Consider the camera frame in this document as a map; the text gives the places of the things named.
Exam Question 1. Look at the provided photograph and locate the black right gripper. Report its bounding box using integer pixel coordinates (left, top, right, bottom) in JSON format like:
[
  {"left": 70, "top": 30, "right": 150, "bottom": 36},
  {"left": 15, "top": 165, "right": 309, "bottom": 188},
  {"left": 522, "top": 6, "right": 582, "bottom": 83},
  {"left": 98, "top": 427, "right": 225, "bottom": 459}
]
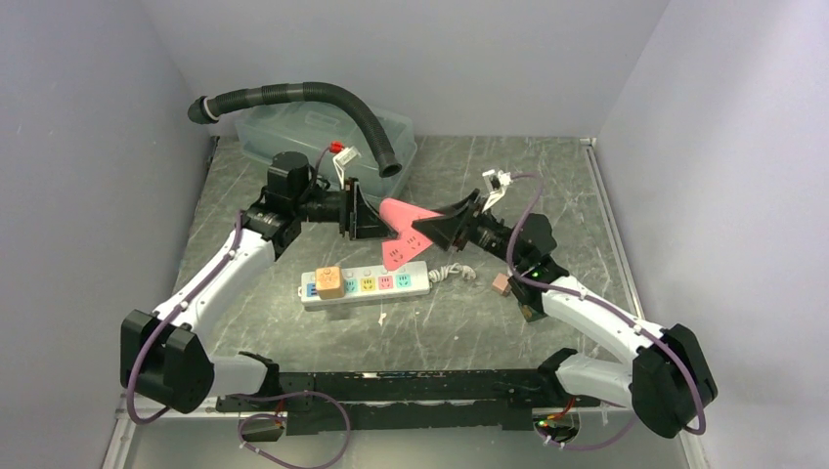
[{"left": 413, "top": 190, "right": 527, "bottom": 270}]

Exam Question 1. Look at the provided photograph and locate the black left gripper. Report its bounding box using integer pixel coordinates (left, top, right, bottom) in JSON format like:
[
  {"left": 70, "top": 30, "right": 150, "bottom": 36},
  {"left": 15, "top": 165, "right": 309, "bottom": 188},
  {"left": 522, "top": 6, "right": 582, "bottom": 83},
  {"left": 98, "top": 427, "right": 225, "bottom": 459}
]
[{"left": 293, "top": 178, "right": 397, "bottom": 241}]

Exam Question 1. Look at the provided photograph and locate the pink triangular power strip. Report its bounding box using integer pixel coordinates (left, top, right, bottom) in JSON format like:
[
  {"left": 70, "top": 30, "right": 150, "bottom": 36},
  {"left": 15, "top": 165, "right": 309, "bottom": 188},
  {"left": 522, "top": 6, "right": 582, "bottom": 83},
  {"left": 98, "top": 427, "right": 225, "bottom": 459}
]
[{"left": 379, "top": 198, "right": 439, "bottom": 271}]

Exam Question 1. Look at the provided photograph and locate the white multicolour power strip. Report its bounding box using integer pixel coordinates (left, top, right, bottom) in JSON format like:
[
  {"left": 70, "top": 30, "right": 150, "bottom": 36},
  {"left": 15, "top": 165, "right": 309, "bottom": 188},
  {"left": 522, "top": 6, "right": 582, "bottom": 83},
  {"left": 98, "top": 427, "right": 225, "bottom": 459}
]
[{"left": 296, "top": 261, "right": 431, "bottom": 310}]

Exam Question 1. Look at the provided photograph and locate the tan cube plug adapter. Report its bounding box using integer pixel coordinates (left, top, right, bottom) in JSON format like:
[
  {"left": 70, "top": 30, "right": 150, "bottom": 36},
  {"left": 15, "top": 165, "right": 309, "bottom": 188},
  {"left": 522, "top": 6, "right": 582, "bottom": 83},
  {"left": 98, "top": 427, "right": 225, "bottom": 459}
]
[{"left": 315, "top": 266, "right": 345, "bottom": 300}]

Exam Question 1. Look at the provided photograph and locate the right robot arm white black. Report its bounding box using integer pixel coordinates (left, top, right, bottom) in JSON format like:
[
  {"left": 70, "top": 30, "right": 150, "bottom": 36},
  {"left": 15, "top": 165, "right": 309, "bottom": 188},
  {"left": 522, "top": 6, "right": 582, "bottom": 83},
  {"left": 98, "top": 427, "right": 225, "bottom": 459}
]
[{"left": 408, "top": 192, "right": 719, "bottom": 438}]

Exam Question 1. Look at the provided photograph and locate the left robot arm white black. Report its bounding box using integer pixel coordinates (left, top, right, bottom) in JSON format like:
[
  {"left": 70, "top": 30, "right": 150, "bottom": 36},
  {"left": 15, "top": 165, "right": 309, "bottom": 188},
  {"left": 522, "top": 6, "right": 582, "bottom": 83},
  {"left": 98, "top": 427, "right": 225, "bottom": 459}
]
[{"left": 119, "top": 151, "right": 397, "bottom": 424}]

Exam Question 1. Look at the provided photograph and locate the small pink cube adapter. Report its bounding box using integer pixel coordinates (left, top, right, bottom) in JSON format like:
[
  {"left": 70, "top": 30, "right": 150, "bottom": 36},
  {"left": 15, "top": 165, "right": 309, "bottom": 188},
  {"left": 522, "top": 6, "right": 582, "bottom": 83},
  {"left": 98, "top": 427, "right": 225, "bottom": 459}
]
[{"left": 491, "top": 273, "right": 512, "bottom": 297}]

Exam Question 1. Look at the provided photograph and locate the translucent green plastic box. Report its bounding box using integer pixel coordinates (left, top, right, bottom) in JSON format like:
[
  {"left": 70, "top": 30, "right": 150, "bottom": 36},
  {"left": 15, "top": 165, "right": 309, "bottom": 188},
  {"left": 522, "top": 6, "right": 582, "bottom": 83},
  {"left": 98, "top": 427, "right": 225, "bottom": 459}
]
[{"left": 235, "top": 103, "right": 417, "bottom": 205}]

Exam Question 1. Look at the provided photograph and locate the dark green cube adapter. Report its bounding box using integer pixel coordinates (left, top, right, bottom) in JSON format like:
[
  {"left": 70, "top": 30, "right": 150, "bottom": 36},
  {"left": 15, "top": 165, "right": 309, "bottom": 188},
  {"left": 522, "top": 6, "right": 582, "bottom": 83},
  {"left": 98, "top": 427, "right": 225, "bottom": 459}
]
[{"left": 520, "top": 305, "right": 545, "bottom": 322}]

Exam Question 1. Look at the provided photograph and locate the white power strip cord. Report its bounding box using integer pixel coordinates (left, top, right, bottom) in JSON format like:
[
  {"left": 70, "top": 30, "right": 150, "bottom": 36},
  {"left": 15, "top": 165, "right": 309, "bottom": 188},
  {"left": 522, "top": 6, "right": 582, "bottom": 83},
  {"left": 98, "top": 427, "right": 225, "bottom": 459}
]
[{"left": 428, "top": 262, "right": 477, "bottom": 284}]

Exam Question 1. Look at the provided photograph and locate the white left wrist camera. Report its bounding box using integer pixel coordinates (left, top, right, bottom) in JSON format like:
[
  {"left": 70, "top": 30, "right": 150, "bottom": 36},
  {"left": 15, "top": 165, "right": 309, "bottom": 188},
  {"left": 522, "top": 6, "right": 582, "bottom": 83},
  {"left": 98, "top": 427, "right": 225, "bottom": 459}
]
[{"left": 328, "top": 141, "right": 362, "bottom": 189}]

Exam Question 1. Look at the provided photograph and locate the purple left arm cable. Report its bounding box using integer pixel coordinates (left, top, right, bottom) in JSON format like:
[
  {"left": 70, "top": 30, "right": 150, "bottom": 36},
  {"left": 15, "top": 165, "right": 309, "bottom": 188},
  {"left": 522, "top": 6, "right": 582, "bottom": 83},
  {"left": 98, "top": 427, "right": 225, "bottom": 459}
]
[{"left": 124, "top": 210, "right": 244, "bottom": 425}]

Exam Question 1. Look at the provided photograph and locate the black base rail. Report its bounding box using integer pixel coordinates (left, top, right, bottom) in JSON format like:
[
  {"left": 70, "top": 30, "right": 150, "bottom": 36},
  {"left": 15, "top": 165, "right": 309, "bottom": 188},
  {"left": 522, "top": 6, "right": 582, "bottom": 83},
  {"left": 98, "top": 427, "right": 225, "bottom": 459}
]
[{"left": 216, "top": 368, "right": 598, "bottom": 436}]

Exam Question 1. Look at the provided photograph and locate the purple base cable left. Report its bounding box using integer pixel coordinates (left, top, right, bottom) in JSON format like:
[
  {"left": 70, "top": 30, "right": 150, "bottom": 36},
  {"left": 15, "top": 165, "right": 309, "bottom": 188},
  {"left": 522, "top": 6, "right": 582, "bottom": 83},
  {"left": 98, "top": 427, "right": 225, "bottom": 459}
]
[{"left": 238, "top": 391, "right": 353, "bottom": 469}]

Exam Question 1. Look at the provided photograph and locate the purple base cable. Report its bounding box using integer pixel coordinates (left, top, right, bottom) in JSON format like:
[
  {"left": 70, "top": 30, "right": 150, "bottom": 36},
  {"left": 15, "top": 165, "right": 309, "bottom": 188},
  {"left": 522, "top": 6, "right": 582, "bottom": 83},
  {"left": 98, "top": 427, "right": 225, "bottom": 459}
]
[
  {"left": 238, "top": 391, "right": 353, "bottom": 469},
  {"left": 536, "top": 407, "right": 639, "bottom": 452}
]

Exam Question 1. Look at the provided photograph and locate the black corrugated hose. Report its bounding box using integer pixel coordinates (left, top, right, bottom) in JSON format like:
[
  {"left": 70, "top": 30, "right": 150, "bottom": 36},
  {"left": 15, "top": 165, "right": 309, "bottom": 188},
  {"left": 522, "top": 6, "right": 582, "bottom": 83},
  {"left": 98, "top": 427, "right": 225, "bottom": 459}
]
[{"left": 188, "top": 81, "right": 405, "bottom": 181}]

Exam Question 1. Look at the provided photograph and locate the aluminium frame rail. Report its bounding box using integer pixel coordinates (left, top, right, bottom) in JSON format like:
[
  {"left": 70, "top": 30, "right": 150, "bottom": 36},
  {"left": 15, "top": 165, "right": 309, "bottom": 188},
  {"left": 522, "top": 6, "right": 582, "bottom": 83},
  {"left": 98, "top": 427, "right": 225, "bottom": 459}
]
[{"left": 100, "top": 137, "right": 704, "bottom": 469}]

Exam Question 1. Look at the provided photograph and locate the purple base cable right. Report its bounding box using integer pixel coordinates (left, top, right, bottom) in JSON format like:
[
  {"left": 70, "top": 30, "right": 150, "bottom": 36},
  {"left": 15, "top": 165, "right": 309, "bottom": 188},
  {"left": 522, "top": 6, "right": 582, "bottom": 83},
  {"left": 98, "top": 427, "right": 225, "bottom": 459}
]
[{"left": 536, "top": 407, "right": 639, "bottom": 452}]

